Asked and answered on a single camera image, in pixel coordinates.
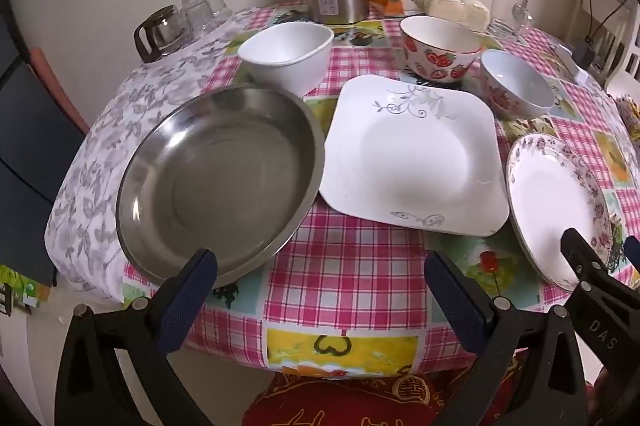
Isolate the bag of steamed buns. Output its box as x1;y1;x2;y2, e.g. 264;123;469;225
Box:
414;0;491;32

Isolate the glass pot with black handle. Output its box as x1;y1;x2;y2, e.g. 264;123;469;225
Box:
133;5;191;64

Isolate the yellow candy packet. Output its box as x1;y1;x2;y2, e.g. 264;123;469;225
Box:
617;95;640;137

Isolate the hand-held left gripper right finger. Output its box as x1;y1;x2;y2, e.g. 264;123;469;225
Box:
424;250;588;426

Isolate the square white plate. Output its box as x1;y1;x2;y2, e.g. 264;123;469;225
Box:
318;74;511;238

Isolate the white lattice chair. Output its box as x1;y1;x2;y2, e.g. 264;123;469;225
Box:
567;0;640;97

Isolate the clear glass cup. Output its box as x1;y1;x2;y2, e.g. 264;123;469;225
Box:
204;0;233;26
181;0;213;37

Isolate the plain white square bowl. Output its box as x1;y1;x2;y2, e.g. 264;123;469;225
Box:
237;22;335;98

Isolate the green printed bag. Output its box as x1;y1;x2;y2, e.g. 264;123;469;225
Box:
0;263;51;317

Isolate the strawberry print bowl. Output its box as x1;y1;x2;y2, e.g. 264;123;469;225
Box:
400;15;483;84

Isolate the round floral rim plate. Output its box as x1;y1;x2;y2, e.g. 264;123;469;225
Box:
505;132;615;293

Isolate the orange snack packet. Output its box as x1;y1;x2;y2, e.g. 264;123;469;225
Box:
369;0;416;17

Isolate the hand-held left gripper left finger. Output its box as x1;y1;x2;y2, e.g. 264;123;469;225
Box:
55;248;218;426

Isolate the clear glass mug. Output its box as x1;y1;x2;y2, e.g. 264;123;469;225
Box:
487;0;536;39

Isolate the red embroidered cloth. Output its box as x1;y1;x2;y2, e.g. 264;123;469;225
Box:
242;351;596;426

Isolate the dark cabinet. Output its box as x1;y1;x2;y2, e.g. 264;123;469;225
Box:
0;1;88;287

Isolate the small pale blue bowl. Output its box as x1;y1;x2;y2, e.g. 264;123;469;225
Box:
480;49;557;121

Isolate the round stainless steel plate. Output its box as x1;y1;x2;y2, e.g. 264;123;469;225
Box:
115;83;327;289

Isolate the black charger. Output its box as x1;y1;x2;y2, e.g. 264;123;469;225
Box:
574;43;598;68

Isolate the pink checked tablecloth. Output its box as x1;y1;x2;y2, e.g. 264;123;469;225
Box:
120;3;640;379

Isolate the white adapter box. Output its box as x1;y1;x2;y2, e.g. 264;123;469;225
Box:
550;43;591;84

